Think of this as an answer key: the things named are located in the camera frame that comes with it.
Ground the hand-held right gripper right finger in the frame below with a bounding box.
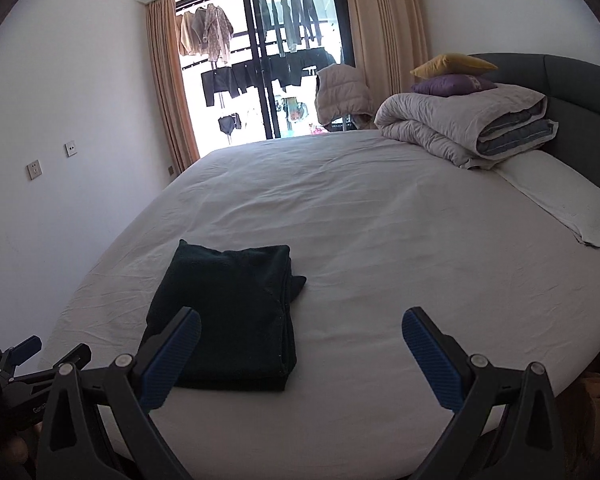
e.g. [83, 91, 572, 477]
[401, 307, 566, 480]

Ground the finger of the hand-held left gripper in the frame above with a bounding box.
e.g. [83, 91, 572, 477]
[0, 336, 44, 378]
[7, 343, 94, 387]

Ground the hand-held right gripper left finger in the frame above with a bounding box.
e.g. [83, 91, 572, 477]
[35, 306, 203, 480]

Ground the dark green knit sweater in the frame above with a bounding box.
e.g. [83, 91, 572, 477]
[140, 239, 308, 393]

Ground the row of hanging clothes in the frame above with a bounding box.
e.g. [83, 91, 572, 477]
[179, 0, 333, 136]

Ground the bed with white sheet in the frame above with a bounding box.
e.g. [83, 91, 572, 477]
[40, 129, 600, 461]

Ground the cardboard box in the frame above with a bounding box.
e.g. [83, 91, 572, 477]
[570, 370, 600, 441]

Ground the white pillow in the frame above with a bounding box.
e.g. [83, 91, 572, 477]
[495, 150, 600, 248]

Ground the folded beige duvet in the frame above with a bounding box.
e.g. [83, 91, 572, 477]
[374, 84, 560, 170]

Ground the sliding glass balcony door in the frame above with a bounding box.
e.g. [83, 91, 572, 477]
[174, 0, 358, 150]

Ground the beige curtain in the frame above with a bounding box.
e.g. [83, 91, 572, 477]
[145, 0, 201, 173]
[342, 0, 429, 116]

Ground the purple pillow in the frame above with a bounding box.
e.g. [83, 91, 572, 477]
[411, 74, 498, 97]

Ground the beige puffer vest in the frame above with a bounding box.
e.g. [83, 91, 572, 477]
[314, 64, 376, 128]

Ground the yellow pillow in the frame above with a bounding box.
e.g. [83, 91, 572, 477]
[410, 53, 499, 80]

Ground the dark grey upholstered headboard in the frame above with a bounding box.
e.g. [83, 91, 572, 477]
[467, 52, 600, 196]

